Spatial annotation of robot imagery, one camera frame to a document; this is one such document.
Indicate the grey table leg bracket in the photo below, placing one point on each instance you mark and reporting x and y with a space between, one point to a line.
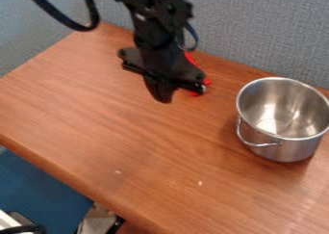
100 221

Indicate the white device corner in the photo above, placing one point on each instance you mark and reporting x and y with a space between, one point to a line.
15 223

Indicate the red rectangular block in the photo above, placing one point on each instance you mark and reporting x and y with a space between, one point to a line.
192 61

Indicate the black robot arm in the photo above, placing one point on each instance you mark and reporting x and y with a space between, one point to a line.
161 18

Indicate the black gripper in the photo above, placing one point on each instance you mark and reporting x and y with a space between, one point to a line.
159 60

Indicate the stainless steel pot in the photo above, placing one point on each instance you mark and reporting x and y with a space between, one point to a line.
283 118

